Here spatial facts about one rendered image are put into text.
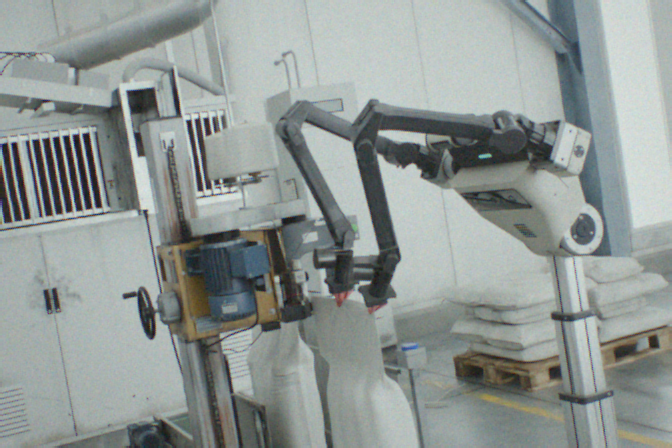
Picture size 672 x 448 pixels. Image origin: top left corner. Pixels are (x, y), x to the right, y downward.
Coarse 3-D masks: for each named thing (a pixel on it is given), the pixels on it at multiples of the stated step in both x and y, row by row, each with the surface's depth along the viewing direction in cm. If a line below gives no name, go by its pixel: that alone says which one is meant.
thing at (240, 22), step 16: (224, 0) 625; (240, 0) 631; (224, 16) 625; (240, 16) 630; (208, 32) 631; (224, 32) 625; (240, 32) 629; (208, 48) 635; (240, 48) 628; (240, 64) 628; (256, 64) 642; (240, 80) 628; (256, 80) 637
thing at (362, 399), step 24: (336, 312) 304; (360, 312) 285; (336, 336) 306; (360, 336) 290; (336, 360) 308; (360, 360) 294; (336, 384) 298; (360, 384) 284; (384, 384) 279; (336, 408) 299; (360, 408) 281; (384, 408) 277; (408, 408) 280; (336, 432) 301; (360, 432) 282; (384, 432) 276; (408, 432) 279
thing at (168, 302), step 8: (160, 296) 304; (168, 296) 303; (176, 296) 304; (160, 304) 306; (168, 304) 302; (176, 304) 303; (160, 312) 309; (168, 312) 302; (176, 312) 303; (160, 320) 308; (168, 320) 302; (176, 320) 305
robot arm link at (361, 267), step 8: (360, 256) 262; (368, 256) 262; (376, 256) 263; (392, 256) 256; (352, 264) 261; (360, 264) 260; (368, 264) 260; (376, 264) 260; (384, 264) 259; (392, 264) 258; (352, 272) 261; (360, 272) 261; (368, 272) 261; (360, 280) 263; (368, 280) 263
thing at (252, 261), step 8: (248, 248) 281; (256, 248) 284; (264, 248) 286; (232, 256) 283; (240, 256) 281; (248, 256) 281; (256, 256) 284; (264, 256) 286; (232, 264) 284; (240, 264) 282; (248, 264) 281; (256, 264) 283; (264, 264) 286; (232, 272) 285; (240, 272) 282; (248, 272) 280; (256, 272) 283; (264, 272) 286; (248, 280) 286
